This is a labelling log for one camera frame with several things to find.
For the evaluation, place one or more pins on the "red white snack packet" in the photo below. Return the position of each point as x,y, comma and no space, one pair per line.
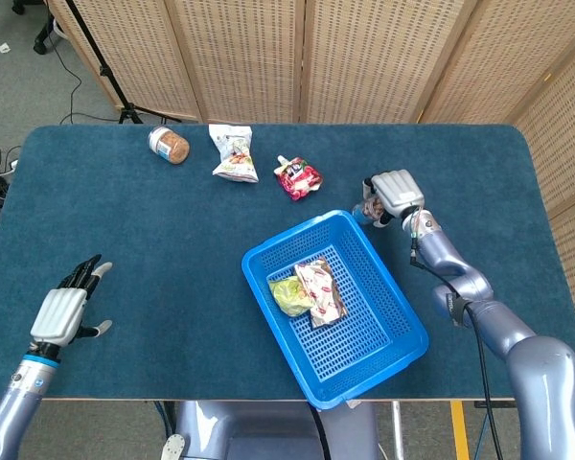
323,294

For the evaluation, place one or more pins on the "red spouted drink pouch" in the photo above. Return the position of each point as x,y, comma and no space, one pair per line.
298,179

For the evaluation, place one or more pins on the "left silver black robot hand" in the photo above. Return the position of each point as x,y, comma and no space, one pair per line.
60,314

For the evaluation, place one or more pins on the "clear jar with blue label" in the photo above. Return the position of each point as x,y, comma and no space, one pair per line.
364,213

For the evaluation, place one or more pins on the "grey-blue robot torso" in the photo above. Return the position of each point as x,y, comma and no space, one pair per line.
249,431

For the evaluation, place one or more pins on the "blue perforated plastic basket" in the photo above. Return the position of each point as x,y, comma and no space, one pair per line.
364,345

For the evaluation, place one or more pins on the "teal table cloth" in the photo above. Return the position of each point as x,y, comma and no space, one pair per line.
148,230

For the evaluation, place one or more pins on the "black office chair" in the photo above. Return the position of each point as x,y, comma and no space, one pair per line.
43,29

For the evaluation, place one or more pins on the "white printed snack bag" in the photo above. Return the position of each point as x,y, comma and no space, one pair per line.
232,158

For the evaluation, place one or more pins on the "green crinkled snack bag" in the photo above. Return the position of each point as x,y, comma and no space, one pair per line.
287,297

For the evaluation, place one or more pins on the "black tripod stand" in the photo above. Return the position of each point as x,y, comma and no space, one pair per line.
101,69

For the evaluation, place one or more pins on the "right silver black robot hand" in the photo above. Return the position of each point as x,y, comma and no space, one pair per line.
397,191

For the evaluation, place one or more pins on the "woven wooden folding screen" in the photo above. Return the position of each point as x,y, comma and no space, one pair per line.
364,57

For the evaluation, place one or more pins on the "white-lidded jar, brown contents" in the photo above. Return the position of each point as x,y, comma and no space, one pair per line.
170,145

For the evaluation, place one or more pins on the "metal table leg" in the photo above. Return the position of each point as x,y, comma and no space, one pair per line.
398,431

